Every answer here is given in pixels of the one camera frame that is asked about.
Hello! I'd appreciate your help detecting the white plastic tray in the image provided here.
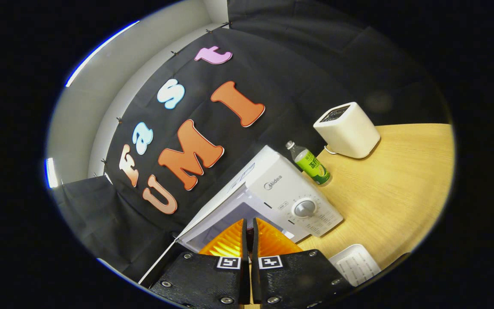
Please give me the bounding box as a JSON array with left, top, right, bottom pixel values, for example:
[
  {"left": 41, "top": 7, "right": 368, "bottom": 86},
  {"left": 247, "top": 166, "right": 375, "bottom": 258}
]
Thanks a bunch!
[{"left": 328, "top": 244, "right": 382, "bottom": 287}]

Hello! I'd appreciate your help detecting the long ceiling light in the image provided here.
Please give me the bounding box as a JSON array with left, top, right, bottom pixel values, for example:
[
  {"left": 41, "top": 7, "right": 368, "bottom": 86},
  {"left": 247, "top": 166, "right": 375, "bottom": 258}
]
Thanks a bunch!
[{"left": 45, "top": 157, "right": 60, "bottom": 189}]

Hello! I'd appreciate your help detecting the white microwave oven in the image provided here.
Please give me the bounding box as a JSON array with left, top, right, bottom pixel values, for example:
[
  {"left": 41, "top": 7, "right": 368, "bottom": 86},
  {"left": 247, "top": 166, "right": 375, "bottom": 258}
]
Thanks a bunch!
[{"left": 138, "top": 145, "right": 344, "bottom": 287}]

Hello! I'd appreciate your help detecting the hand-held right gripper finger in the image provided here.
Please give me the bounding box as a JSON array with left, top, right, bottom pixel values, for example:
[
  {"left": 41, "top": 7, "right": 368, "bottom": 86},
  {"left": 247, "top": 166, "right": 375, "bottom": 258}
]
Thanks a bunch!
[
  {"left": 251, "top": 217, "right": 352, "bottom": 309},
  {"left": 149, "top": 218, "right": 251, "bottom": 309}
]

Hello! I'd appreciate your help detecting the white toaster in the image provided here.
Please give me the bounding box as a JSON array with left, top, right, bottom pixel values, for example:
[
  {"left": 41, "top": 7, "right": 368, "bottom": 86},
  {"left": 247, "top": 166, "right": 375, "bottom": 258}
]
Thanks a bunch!
[{"left": 313, "top": 102, "right": 381, "bottom": 159}]

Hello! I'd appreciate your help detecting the green label drink bottle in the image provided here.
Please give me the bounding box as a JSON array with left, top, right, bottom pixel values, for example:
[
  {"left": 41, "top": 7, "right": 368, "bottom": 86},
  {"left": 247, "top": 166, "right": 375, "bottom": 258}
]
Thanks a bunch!
[{"left": 285, "top": 140, "right": 332, "bottom": 186}]

